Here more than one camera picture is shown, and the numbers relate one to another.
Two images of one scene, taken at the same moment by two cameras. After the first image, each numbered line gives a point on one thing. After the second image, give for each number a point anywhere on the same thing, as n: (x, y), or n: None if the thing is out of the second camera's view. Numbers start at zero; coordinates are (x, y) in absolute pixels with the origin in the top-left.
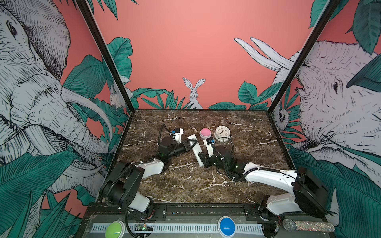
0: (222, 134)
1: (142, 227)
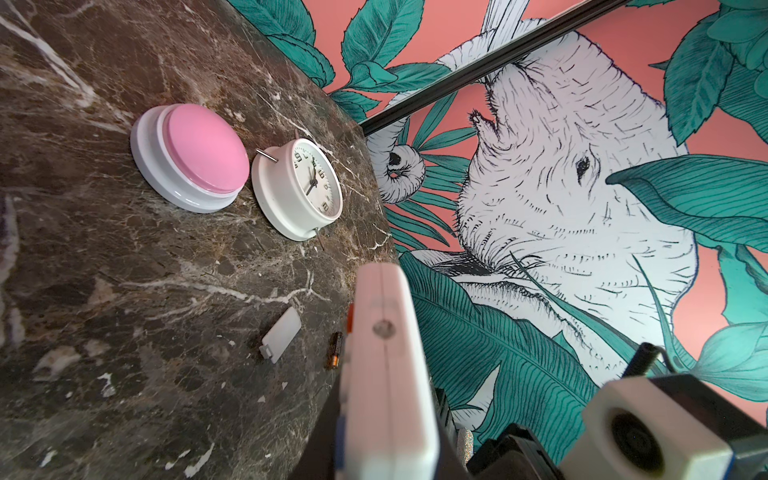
0: (296, 189)
1: None
